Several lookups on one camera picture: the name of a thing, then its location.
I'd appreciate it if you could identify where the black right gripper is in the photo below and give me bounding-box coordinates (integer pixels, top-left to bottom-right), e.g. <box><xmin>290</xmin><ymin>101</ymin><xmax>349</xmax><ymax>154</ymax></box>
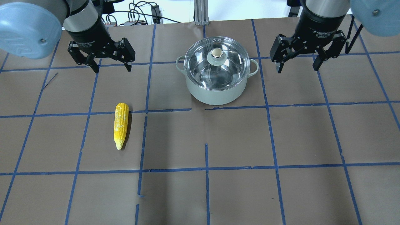
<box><xmin>270</xmin><ymin>9</ymin><xmax>347</xmax><ymax>73</ymax></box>

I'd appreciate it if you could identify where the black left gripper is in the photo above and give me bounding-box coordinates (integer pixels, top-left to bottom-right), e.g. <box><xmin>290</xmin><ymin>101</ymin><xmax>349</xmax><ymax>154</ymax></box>
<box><xmin>66</xmin><ymin>21</ymin><xmax>136</xmax><ymax>73</ymax></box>

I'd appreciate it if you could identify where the yellow corn cob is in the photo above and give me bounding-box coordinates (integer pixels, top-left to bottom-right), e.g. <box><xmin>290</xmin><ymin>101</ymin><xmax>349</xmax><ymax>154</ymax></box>
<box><xmin>114</xmin><ymin>102</ymin><xmax>129</xmax><ymax>150</ymax></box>

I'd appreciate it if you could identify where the glass pot lid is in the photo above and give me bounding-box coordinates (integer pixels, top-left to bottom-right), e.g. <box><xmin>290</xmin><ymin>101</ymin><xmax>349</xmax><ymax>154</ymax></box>
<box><xmin>176</xmin><ymin>37</ymin><xmax>253</xmax><ymax>91</ymax></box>

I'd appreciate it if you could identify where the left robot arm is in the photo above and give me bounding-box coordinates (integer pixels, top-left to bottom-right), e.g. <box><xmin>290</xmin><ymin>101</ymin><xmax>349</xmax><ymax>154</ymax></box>
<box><xmin>0</xmin><ymin>0</ymin><xmax>135</xmax><ymax>73</ymax></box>

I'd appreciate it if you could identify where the pale green steel pot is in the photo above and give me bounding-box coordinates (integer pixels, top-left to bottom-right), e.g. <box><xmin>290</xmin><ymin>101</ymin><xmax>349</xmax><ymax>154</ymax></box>
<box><xmin>175</xmin><ymin>56</ymin><xmax>259</xmax><ymax>106</ymax></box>

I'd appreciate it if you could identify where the black power adapter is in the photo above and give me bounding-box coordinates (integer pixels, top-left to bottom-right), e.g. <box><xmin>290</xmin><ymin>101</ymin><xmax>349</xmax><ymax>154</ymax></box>
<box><xmin>151</xmin><ymin>5</ymin><xmax>162</xmax><ymax>24</ymax></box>

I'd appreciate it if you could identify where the black cables bundle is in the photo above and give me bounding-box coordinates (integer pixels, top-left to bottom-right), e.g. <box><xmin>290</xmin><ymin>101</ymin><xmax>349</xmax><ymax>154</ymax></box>
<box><xmin>105</xmin><ymin>0</ymin><xmax>182</xmax><ymax>25</ymax></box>

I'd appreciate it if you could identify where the aluminium frame post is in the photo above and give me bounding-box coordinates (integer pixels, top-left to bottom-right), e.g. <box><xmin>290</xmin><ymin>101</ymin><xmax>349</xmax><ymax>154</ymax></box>
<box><xmin>194</xmin><ymin>0</ymin><xmax>210</xmax><ymax>26</ymax></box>

